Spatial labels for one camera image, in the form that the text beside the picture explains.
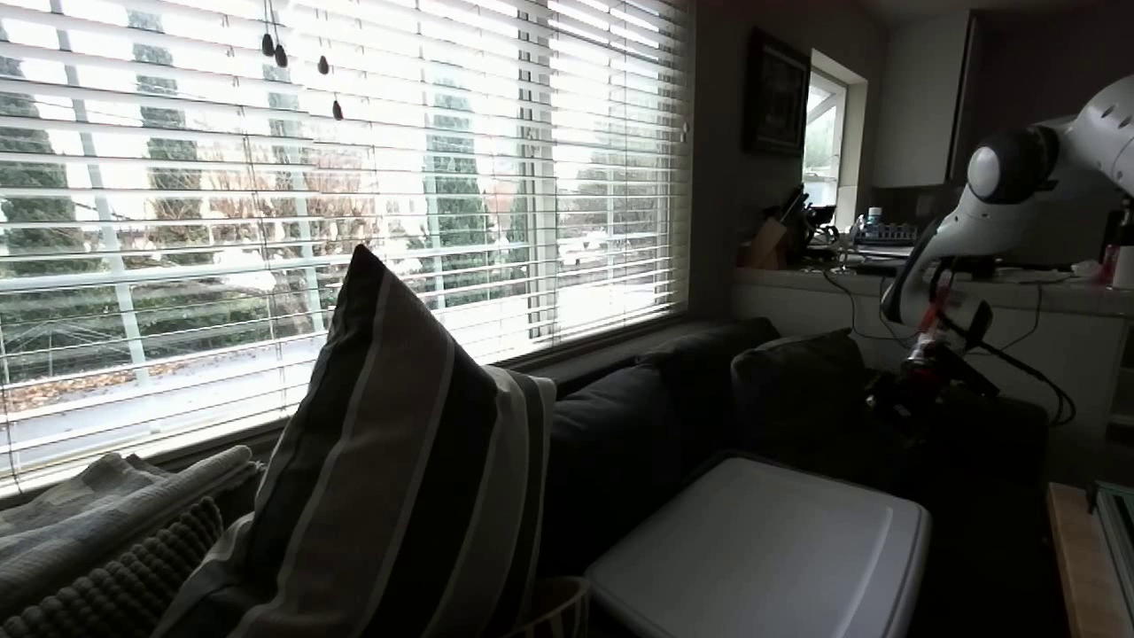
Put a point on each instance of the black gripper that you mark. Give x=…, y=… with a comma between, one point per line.
x=940, y=370

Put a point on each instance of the white plastic box lid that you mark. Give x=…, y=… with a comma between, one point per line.
x=768, y=554

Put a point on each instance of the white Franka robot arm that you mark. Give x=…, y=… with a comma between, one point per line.
x=1098, y=130

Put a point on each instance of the grey waffle knit cushion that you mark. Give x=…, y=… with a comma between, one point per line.
x=106, y=588
x=800, y=396

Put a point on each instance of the white kitchen counter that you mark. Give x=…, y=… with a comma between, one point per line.
x=1085, y=341

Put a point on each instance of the dark sofa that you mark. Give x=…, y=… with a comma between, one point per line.
x=992, y=533

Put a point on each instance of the wooden knife block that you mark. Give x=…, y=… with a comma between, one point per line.
x=768, y=243

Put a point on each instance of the small kitchen window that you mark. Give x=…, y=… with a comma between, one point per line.
x=826, y=144

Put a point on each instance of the dark sofa cushion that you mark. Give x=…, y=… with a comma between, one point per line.
x=608, y=462

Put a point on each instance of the grey white striped pillow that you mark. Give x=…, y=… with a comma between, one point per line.
x=391, y=473

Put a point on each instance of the grey plain cushion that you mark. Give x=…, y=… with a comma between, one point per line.
x=106, y=507

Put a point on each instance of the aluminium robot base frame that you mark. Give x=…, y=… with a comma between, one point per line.
x=1120, y=533

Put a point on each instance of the white wall cabinet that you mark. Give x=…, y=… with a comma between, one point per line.
x=922, y=107

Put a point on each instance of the dark framed wall picture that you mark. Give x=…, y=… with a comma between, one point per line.
x=772, y=92

